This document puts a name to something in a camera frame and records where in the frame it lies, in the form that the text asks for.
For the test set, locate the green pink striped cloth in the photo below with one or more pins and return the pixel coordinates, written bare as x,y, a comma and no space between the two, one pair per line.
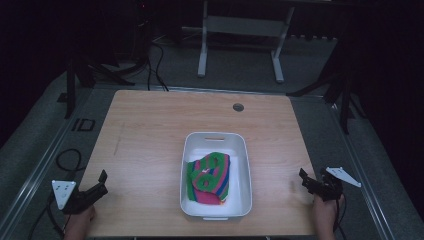
206,180

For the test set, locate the black tripod stand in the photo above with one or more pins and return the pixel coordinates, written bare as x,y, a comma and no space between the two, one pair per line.
71,86
340,86

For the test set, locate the metal floor rail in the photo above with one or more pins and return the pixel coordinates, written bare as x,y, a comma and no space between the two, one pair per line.
36,173
363,180

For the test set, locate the white plastic basket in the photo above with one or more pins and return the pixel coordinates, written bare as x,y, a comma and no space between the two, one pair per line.
216,206

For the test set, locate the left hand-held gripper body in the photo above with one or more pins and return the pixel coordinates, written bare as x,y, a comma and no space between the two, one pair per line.
71,199

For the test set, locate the person's right hand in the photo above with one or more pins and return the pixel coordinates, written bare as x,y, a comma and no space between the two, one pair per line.
325,208

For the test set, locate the white metal stand frame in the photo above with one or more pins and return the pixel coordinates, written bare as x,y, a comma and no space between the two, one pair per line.
246,26

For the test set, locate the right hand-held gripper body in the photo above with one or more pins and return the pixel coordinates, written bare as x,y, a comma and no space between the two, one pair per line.
330,186

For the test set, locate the person's left hand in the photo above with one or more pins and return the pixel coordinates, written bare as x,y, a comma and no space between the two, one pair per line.
83,216

